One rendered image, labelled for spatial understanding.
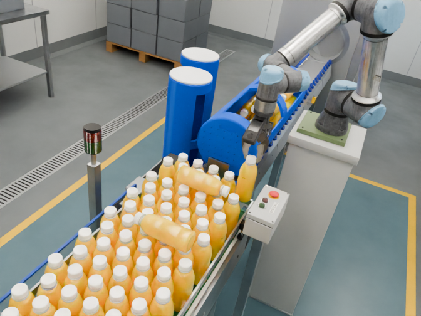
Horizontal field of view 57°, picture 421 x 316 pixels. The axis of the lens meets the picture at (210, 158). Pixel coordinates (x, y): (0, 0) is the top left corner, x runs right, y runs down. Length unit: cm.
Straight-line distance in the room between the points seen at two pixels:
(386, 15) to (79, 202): 236
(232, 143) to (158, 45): 384
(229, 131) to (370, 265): 174
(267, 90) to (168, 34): 403
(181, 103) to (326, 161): 106
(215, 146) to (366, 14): 78
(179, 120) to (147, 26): 302
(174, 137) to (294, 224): 103
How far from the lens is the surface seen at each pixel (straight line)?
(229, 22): 712
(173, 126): 260
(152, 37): 543
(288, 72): 139
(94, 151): 147
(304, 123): 190
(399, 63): 672
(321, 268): 287
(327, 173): 187
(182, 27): 517
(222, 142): 170
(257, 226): 140
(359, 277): 294
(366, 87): 167
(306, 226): 206
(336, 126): 185
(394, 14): 153
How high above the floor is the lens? 199
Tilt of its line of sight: 33 degrees down
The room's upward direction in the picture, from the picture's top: 9 degrees clockwise
